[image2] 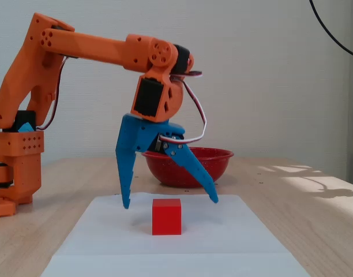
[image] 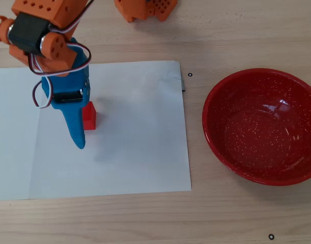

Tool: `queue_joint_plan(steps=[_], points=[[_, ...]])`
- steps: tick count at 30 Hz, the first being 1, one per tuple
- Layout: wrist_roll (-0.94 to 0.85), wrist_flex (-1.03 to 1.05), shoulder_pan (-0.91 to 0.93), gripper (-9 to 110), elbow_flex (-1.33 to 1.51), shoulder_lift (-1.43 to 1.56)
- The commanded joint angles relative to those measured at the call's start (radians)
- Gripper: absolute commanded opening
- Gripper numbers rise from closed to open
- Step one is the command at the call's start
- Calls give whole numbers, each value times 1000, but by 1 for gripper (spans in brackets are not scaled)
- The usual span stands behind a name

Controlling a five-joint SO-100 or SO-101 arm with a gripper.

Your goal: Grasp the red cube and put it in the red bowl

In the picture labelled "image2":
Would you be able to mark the blue gripper with motor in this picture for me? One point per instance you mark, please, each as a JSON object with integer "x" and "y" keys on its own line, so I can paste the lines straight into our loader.
{"x": 143, "y": 133}

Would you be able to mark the red cube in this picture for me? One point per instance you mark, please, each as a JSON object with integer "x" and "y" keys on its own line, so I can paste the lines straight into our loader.
{"x": 166, "y": 219}

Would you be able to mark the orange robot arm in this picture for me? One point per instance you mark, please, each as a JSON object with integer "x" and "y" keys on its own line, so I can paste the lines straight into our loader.
{"x": 87, "y": 46}

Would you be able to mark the red speckled bowl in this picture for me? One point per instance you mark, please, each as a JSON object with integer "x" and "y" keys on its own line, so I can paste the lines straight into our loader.
{"x": 165, "y": 173}

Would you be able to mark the white paper sheet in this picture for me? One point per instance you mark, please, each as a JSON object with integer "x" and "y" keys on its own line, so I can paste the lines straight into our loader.
{"x": 176, "y": 267}
{"x": 222, "y": 231}

